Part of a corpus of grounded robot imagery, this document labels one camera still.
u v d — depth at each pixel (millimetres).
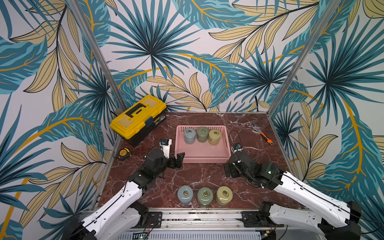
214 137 962
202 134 977
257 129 1099
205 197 732
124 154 928
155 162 572
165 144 669
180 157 703
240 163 518
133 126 893
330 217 408
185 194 733
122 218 563
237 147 639
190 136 972
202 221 748
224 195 729
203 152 1074
